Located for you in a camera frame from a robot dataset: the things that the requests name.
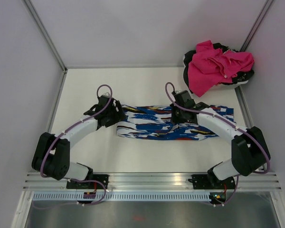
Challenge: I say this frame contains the blue white patterned trousers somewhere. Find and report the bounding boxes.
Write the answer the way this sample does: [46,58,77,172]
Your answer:
[115,104,239,143]

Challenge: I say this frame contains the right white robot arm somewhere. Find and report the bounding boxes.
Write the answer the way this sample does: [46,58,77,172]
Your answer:
[171,90,270,188]

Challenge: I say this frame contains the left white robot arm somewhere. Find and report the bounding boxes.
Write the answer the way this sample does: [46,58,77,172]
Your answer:
[31,95,126,189]

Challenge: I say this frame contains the pink trousers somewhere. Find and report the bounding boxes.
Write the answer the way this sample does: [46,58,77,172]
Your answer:
[188,40,254,97]

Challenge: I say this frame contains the black garment pile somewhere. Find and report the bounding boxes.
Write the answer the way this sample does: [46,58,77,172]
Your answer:
[183,43,255,90]

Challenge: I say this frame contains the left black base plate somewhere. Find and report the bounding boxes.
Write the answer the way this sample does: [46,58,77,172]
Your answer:
[66,174,109,190]

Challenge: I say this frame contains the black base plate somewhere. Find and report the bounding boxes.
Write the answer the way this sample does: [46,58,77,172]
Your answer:
[188,174,236,190]
[66,174,109,190]

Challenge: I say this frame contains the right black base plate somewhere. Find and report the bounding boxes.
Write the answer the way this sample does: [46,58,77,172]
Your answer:
[188,174,236,190]

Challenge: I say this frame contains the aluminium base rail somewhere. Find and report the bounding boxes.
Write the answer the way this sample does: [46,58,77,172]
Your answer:
[22,172,282,192]

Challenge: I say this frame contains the white slotted cable duct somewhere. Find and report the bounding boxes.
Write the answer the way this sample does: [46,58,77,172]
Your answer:
[33,191,211,202]

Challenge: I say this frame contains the left aluminium frame post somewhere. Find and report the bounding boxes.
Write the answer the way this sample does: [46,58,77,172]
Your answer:
[22,0,67,73]

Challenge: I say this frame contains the aluminium frame post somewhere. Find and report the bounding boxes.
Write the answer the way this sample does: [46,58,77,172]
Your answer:
[240,0,275,52]
[22,0,67,73]

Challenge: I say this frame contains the right aluminium frame post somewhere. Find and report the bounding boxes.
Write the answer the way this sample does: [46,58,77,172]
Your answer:
[240,0,275,52]

